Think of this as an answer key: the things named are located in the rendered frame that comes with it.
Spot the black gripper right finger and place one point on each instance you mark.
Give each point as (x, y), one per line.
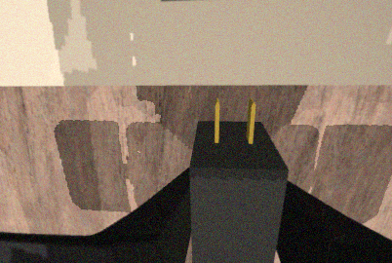
(313, 232)

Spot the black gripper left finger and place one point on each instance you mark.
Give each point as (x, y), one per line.
(156, 232)

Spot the black two-prong plug charger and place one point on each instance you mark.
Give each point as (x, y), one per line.
(238, 182)

